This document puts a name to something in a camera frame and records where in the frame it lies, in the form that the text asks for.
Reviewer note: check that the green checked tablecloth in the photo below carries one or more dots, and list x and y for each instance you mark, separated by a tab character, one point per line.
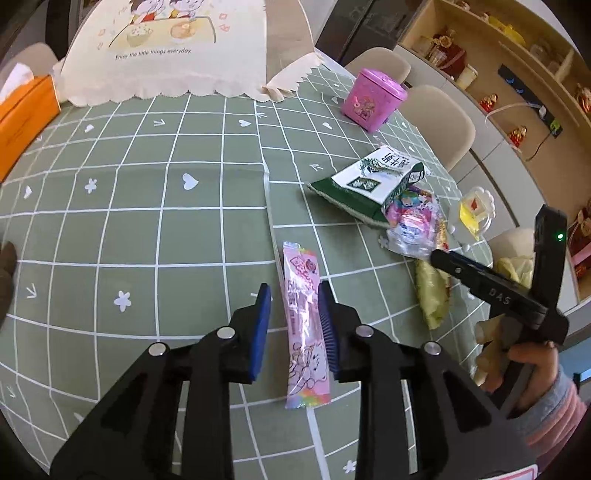
138	194

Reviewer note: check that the cartoon print food cover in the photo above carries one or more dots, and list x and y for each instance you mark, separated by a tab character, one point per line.
161	69

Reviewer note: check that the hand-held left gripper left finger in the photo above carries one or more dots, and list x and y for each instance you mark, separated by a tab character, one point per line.
256	332

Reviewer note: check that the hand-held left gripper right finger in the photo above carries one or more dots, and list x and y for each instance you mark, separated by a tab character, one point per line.
327	332

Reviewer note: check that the wooden wall shelf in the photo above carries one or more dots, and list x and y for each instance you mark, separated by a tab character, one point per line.
508	41

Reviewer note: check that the beige chair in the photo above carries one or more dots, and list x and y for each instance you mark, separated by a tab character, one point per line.
27	60
443	120
512	240
378	64

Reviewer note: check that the clear yellow jelly cup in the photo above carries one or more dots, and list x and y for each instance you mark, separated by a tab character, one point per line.
475	207

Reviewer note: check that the white cup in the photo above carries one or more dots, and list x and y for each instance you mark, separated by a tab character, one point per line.
466	76

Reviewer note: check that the person's right forearm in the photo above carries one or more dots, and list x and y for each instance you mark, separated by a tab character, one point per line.
554	415

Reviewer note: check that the person's right hand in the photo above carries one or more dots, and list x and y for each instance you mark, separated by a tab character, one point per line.
531	360

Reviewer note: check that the orange tissue box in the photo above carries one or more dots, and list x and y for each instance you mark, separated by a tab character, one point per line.
23	124

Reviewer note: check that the colourful clear candy packet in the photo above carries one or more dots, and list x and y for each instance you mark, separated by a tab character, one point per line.
411	217

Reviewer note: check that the small red figurine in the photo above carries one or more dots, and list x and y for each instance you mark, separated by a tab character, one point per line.
517	134
489	102

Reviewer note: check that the pink striped candy wrapper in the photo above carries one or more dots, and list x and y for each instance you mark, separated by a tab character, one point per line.
300	277

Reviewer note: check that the pink mini bin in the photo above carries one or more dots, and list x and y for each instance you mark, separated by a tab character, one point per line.
369	99

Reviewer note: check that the yellow plastic bag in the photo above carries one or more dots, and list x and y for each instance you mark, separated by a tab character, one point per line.
431	300

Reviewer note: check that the dark brown object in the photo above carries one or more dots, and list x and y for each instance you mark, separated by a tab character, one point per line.
7	277

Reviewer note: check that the green white packet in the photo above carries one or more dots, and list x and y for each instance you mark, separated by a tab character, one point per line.
364	184

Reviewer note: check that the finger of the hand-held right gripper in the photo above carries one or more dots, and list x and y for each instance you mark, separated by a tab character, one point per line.
480	277

